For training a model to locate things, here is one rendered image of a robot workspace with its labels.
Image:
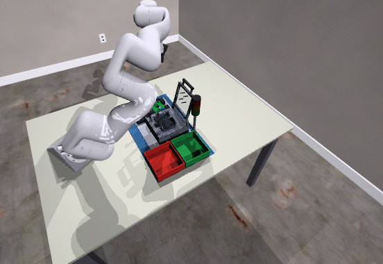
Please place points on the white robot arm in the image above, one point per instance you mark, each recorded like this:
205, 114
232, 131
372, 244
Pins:
92, 135

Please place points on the green circuit board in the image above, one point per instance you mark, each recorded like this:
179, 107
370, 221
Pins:
157, 107

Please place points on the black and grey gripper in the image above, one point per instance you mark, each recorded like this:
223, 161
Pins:
163, 50

